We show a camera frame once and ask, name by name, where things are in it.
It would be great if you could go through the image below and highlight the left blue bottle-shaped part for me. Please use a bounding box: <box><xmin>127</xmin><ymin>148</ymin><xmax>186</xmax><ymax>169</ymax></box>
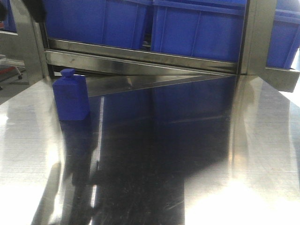
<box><xmin>52</xmin><ymin>68</ymin><xmax>90</xmax><ymax>121</ymax></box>

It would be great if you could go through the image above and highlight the left blue plastic bin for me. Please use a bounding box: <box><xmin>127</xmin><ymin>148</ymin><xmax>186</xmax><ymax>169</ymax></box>
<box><xmin>43</xmin><ymin>0</ymin><xmax>152</xmax><ymax>49</ymax></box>

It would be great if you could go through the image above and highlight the blue plastic bin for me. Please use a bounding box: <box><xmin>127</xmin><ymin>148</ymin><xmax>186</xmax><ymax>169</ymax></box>
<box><xmin>151</xmin><ymin>0</ymin><xmax>246</xmax><ymax>62</ymax></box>
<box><xmin>43</xmin><ymin>0</ymin><xmax>152</xmax><ymax>49</ymax></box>

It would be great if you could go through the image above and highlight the middle blue plastic bin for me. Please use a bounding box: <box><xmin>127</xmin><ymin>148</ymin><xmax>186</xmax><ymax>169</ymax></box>
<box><xmin>151</xmin><ymin>0</ymin><xmax>246</xmax><ymax>62</ymax></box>

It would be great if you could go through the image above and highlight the office chair base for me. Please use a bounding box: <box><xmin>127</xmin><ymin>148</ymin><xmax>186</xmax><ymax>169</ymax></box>
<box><xmin>0</xmin><ymin>54</ymin><xmax>28</xmax><ymax>85</ymax></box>

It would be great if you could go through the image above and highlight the far right blue bin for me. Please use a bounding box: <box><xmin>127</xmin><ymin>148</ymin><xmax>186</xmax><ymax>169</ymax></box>
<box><xmin>266</xmin><ymin>9</ymin><xmax>300</xmax><ymax>69</ymax></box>

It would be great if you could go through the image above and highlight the far left blue bin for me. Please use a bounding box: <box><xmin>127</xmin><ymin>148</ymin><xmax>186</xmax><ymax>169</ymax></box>
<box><xmin>0</xmin><ymin>0</ymin><xmax>17</xmax><ymax>33</ymax></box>

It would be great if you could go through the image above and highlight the stainless steel shelf frame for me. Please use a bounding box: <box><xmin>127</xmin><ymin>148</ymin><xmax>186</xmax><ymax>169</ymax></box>
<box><xmin>11</xmin><ymin>0</ymin><xmax>300</xmax><ymax>92</ymax></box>

